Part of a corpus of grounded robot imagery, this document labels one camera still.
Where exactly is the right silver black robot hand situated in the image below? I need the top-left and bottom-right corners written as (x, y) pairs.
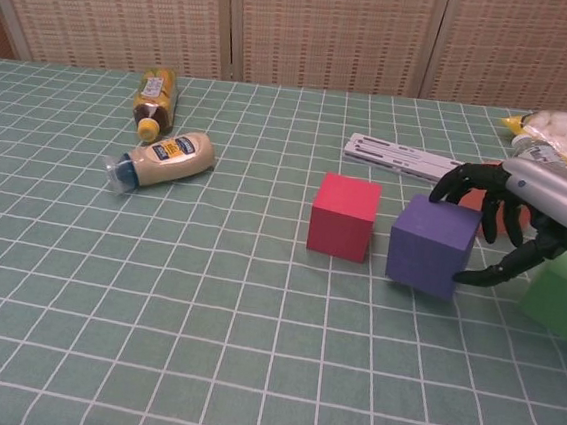
top-left (420, 150), bottom-right (567, 296)

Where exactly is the orange cube block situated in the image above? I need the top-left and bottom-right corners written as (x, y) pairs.
top-left (456, 158), bottom-right (538, 242)

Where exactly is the green cube block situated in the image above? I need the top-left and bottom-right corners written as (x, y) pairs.
top-left (515, 246), bottom-right (567, 350)

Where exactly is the purple cube block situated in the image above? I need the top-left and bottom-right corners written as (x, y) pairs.
top-left (383, 191), bottom-right (486, 304)

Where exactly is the red cube block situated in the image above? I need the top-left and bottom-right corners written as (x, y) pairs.
top-left (305, 170), bottom-right (384, 265)

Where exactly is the clear plastic water bottle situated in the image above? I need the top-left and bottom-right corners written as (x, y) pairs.
top-left (508, 133), bottom-right (567, 168)

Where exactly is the beige woven screen panel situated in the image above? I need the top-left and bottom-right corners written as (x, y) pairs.
top-left (0, 0), bottom-right (238, 83)
top-left (417, 0), bottom-right (567, 114)
top-left (218, 0), bottom-right (454, 102)

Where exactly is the white folding laptop stand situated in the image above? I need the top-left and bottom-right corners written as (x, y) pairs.
top-left (340, 131), bottom-right (470, 186)

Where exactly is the green checked tablecloth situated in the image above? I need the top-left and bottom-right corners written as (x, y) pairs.
top-left (0, 58), bottom-right (567, 425)

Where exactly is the mayonnaise squeeze bottle blue cap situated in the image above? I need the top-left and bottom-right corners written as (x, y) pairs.
top-left (101, 122), bottom-right (220, 206)

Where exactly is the tea bottle yellow cap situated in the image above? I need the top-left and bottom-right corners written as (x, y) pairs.
top-left (128, 65), bottom-right (183, 144)

